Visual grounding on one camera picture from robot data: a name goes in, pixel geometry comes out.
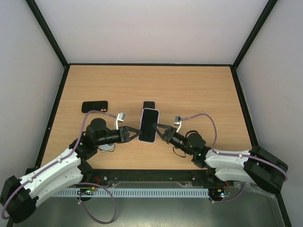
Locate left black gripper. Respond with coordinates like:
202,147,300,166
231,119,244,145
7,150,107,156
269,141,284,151
95,126,142,146

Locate lilac magsafe phone case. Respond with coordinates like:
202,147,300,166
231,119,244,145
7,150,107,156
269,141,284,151
138,107,160,144

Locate pink phone case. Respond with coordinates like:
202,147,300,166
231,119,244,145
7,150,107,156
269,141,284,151
143,101,157,111

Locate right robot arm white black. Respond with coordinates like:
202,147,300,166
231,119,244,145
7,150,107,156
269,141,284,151
153,123,288,194

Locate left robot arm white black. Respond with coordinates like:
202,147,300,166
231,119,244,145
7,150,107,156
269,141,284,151
0,118,141,223

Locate black phone case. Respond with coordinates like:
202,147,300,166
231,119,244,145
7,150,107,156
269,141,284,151
81,101,108,113

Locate light blue smartphone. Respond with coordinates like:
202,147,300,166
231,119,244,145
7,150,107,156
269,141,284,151
98,144,115,152

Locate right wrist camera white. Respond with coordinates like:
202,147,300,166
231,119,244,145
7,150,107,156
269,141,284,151
174,115,182,132

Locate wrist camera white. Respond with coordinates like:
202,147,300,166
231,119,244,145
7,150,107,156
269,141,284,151
115,112,125,130
174,115,182,132

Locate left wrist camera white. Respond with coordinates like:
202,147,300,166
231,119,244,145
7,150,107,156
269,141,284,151
115,112,125,130

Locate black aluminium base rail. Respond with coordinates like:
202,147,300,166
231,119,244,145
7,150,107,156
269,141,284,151
25,167,275,187

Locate white slotted cable duct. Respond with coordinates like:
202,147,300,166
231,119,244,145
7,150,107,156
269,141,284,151
54,187,210,198

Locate black enclosure frame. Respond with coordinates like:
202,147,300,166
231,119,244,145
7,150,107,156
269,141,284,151
4,0,293,227

